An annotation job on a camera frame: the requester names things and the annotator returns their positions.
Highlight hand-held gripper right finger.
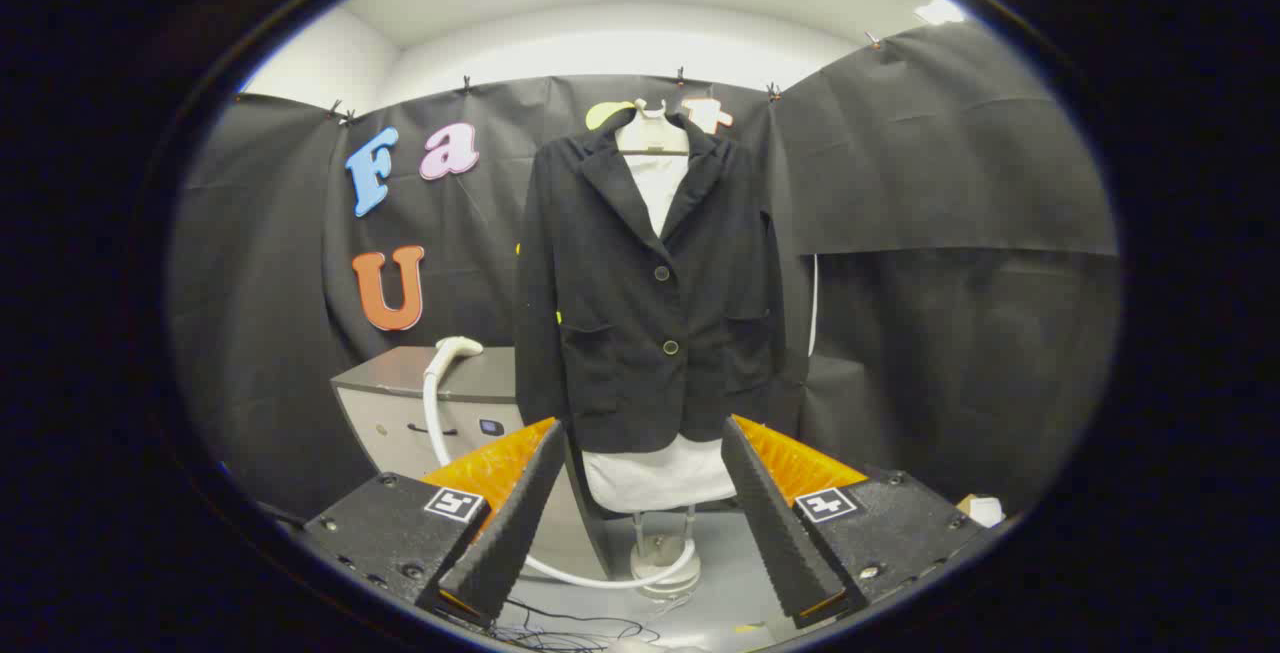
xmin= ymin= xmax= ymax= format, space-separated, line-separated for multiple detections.
xmin=720 ymin=414 xmax=986 ymax=631

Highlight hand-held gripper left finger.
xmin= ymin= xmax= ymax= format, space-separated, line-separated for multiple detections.
xmin=300 ymin=417 xmax=568 ymax=631

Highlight black blazer jacket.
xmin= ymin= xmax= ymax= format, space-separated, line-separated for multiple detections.
xmin=514 ymin=108 xmax=788 ymax=455

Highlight mannequin stand base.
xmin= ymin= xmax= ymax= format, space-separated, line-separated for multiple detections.
xmin=630 ymin=505 xmax=701 ymax=599

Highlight grey cabinet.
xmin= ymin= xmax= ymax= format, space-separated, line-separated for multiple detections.
xmin=332 ymin=345 xmax=611 ymax=579

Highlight black backdrop cloth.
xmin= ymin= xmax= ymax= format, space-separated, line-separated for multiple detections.
xmin=170 ymin=21 xmax=1121 ymax=524

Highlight cream mannequin torso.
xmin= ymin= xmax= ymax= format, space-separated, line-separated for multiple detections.
xmin=615 ymin=98 xmax=693 ymax=156

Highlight black floor cables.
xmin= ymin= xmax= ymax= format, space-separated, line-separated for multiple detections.
xmin=490 ymin=593 xmax=661 ymax=652

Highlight white steamer hose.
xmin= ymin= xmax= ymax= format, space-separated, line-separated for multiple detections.
xmin=422 ymin=373 xmax=698 ymax=591

